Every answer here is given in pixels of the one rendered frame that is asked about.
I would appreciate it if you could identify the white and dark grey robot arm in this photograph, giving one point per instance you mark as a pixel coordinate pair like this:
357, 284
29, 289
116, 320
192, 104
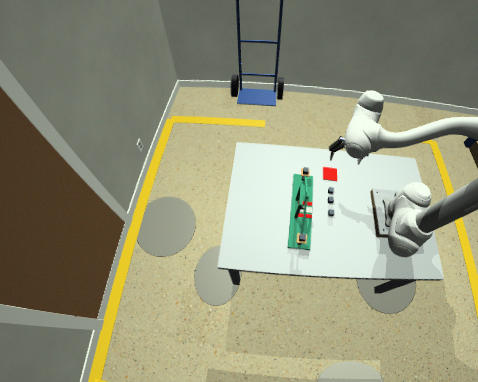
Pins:
410, 228

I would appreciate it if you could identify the flat red square plate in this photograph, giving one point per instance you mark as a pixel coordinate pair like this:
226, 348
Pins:
329, 174

